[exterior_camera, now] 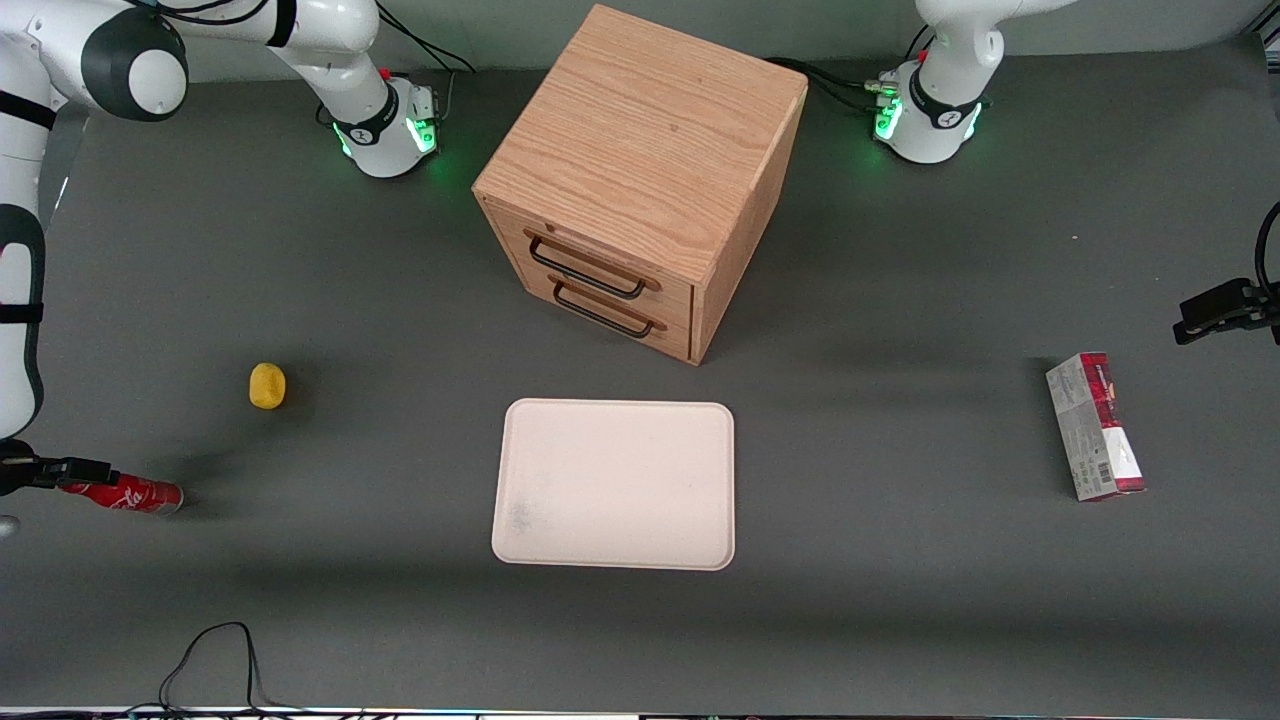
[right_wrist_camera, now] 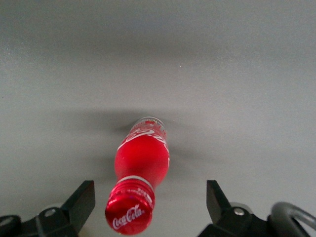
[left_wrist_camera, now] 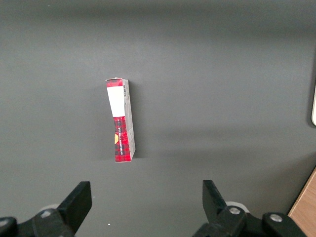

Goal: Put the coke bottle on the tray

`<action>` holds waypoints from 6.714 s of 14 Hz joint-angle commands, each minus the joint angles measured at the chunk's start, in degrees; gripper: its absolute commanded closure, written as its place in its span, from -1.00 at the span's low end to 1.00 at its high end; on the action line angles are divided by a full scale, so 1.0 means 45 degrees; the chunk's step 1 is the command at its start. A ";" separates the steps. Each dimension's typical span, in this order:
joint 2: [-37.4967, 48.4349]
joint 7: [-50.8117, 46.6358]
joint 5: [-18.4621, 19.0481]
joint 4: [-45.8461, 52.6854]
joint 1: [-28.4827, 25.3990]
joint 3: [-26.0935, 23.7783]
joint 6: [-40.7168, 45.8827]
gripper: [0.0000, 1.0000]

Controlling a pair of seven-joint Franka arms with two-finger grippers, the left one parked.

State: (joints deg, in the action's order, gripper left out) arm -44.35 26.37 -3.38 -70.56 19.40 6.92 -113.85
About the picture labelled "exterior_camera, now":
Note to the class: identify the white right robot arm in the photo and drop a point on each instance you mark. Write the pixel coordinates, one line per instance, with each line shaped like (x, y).
(130, 70)

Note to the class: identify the oak wooden drawer cabinet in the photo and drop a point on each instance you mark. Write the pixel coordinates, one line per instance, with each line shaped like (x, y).
(640, 120)

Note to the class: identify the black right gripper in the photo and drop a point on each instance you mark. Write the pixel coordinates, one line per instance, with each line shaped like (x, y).
(22, 470)

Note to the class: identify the wooden drawer front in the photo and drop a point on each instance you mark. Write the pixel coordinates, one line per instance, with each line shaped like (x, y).
(672, 298)
(675, 338)

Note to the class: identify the cream plastic tray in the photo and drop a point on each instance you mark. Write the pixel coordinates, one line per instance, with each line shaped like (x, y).
(615, 485)

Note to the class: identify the red and grey carton box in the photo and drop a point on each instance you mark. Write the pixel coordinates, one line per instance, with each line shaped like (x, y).
(1098, 430)

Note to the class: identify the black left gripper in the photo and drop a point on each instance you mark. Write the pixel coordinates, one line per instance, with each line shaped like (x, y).
(1232, 304)

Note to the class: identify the yellow lemon-shaped object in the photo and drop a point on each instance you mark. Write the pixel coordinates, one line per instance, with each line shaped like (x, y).
(267, 386)

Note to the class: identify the red coke bottle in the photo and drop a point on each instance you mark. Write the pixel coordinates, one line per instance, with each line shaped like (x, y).
(140, 495)

